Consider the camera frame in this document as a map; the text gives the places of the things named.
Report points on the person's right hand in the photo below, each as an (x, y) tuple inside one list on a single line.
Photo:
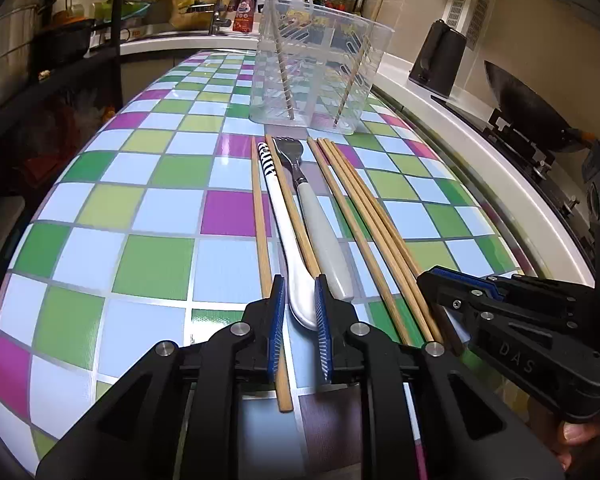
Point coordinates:
[(580, 435)]

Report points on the red dish soap bottle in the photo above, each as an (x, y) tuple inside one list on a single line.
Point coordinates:
[(245, 15)]

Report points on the wall vent grille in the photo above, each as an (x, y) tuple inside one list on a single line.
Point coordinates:
[(459, 5), (478, 22)]

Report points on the steel kitchen faucet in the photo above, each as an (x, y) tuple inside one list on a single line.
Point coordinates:
[(220, 10)]

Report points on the black electric kettle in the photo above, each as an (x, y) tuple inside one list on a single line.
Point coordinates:
[(437, 60)]

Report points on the black gas stove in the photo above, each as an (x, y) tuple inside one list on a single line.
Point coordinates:
[(545, 180)]

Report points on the yellow cooking oil bottle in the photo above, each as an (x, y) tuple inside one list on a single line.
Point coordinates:
[(302, 2)]

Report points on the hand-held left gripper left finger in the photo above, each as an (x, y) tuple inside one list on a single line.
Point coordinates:
[(277, 320)]

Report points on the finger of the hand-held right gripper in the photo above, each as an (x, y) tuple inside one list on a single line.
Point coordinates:
[(450, 292), (472, 281)]

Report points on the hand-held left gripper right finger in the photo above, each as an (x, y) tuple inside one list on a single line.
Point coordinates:
[(324, 330)]

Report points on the green plastic basin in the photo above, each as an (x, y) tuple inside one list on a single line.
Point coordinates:
[(125, 10)]

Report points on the wooden cutting board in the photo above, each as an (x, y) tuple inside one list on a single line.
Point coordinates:
[(190, 15)]

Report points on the black clay pot orange lid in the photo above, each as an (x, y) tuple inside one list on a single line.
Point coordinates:
[(65, 42)]

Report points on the clear plastic utensil holder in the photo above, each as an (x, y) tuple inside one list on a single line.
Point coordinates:
[(320, 60)]

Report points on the steel stockpot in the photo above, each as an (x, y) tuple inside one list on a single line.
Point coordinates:
[(10, 35)]

